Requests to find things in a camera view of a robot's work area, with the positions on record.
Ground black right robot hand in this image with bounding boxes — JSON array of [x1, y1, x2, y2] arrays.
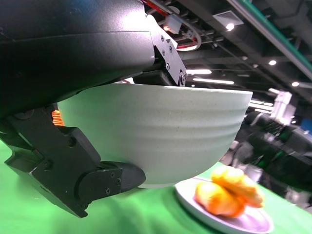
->
[[243, 112, 312, 195]]

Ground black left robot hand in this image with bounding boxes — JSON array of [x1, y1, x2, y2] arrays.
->
[[0, 0, 188, 218]]

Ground white orange-striped donut bread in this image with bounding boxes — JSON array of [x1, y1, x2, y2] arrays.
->
[[211, 165, 267, 208]]

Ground orange bagel bread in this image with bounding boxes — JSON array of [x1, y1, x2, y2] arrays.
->
[[194, 181, 246, 219]]

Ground grey round bowl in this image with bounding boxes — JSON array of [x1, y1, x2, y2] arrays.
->
[[57, 82, 254, 190]]

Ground orange wicker basket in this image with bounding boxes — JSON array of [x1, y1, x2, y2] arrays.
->
[[51, 109, 65, 127]]

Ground white round plate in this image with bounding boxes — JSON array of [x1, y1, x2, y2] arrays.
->
[[174, 177, 275, 234]]

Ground white box with orange light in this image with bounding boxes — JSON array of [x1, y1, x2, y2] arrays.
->
[[162, 13, 184, 34]]

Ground green tablecloth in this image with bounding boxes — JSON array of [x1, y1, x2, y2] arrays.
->
[[0, 133, 312, 234]]

